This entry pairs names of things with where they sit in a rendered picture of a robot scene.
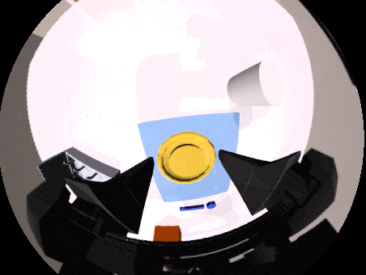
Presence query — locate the light blue mat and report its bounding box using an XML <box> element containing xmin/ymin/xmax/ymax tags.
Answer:
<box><xmin>138</xmin><ymin>112</ymin><xmax>240</xmax><ymax>202</ymax></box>

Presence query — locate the blue spoon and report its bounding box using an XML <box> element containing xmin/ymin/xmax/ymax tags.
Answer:
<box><xmin>180</xmin><ymin>201</ymin><xmax>216</xmax><ymax>212</ymax></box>

